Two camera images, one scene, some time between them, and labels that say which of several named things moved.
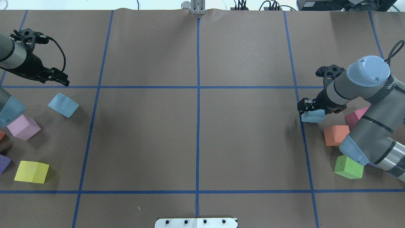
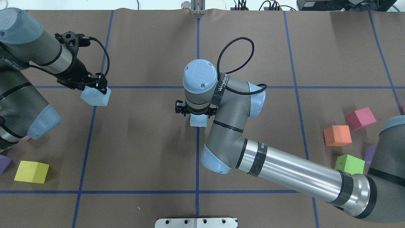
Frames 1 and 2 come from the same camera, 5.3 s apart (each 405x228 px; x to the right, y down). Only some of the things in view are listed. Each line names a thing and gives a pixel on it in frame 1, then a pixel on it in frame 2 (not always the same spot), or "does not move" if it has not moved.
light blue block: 63,105 -> 94,98
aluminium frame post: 198,7 does not move
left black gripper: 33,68 -> 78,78
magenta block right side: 352,118 does not move
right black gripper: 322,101 -> 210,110
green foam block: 348,167 does not move
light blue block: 318,116 -> 200,120
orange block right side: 334,135 does not move
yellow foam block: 32,171 does not move
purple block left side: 4,161 does not move
